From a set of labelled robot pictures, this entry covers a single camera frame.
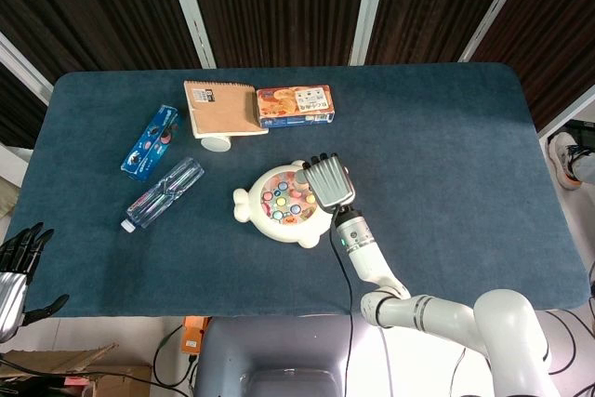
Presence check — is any clear plastic water bottle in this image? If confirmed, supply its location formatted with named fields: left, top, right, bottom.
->
left=120, top=157, right=205, bottom=234

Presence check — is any blue Oreo box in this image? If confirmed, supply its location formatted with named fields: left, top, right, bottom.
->
left=120, top=104, right=181, bottom=183

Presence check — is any blue table cloth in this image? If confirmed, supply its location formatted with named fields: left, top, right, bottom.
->
left=9, top=61, right=591, bottom=319

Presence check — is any orange cookie box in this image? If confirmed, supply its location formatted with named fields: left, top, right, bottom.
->
left=255, top=85, right=337, bottom=129

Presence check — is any cardboard box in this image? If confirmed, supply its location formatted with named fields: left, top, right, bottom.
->
left=0, top=343, right=153, bottom=397

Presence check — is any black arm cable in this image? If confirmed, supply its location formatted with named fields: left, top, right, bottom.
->
left=328, top=208, right=355, bottom=397

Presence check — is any brown spiral notebook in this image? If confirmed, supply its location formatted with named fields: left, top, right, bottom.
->
left=183, top=79, right=270, bottom=140

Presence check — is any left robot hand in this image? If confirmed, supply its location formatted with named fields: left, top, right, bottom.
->
left=0, top=222, right=71, bottom=343

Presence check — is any grey robot torso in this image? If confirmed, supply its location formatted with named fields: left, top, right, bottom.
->
left=192, top=314, right=470, bottom=397

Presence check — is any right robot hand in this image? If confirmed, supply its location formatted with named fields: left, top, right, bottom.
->
left=301, top=152, right=358, bottom=210

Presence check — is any white round cap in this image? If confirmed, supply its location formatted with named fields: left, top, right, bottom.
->
left=199, top=135, right=232, bottom=153

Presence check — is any white partition post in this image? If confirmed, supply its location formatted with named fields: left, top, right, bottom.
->
left=348, top=0, right=392, bottom=67
left=161, top=0, right=218, bottom=69
left=537, top=96, right=595, bottom=139
left=458, top=0, right=538, bottom=63
left=0, top=32, right=55, bottom=106

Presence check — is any cream whack-a-mole toy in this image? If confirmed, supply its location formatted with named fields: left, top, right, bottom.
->
left=231, top=159, right=326, bottom=249

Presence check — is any black floor cable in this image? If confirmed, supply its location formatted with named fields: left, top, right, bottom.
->
left=152, top=322, right=199, bottom=390

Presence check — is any white sneaker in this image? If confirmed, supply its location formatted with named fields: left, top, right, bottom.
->
left=548, top=131, right=586, bottom=192

